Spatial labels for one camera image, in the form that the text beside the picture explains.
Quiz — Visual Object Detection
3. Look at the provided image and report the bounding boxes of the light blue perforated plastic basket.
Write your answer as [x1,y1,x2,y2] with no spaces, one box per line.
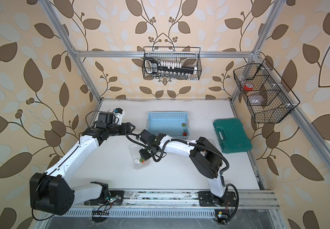
[146,112,190,140]

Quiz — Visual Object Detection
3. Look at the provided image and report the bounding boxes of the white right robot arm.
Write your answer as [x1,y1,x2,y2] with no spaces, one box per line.
[135,130,238,207]

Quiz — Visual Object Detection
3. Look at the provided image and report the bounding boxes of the clear clamshell container left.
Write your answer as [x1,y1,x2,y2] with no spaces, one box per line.
[128,144,150,170]

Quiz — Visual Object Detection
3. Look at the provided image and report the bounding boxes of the red tape roll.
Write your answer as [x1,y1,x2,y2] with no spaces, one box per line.
[243,83,254,92]

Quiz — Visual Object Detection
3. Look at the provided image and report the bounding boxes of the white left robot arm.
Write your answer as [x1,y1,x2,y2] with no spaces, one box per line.
[30,123,135,216]

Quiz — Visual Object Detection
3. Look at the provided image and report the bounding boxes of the black socket set holder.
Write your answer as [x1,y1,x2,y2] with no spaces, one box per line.
[143,58,198,75]

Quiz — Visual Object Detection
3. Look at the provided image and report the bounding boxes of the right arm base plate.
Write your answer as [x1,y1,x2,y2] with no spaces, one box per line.
[198,191,238,207]

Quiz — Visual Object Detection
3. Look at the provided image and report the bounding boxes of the strawberries in basket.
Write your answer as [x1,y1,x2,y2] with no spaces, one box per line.
[182,123,188,136]

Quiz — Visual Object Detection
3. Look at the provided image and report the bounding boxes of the black wire basket on wall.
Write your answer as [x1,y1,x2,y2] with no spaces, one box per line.
[142,46,202,81]
[233,59,300,124]

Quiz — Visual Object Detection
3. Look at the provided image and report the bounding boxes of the green plastic tool case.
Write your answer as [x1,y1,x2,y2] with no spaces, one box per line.
[213,118,252,154]

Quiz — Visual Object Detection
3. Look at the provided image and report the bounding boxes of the black wire basket on back wall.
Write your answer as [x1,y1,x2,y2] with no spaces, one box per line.
[142,46,202,81]

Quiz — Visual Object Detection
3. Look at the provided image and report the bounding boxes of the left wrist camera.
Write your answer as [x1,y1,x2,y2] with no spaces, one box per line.
[113,108,125,125]

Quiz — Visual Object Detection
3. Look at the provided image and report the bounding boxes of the clear lidded jar in basket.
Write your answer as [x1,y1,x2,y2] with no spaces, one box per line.
[248,94,266,106]

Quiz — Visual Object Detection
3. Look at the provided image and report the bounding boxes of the black wire basket on right wall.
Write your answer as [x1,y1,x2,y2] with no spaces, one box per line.
[233,59,300,124]

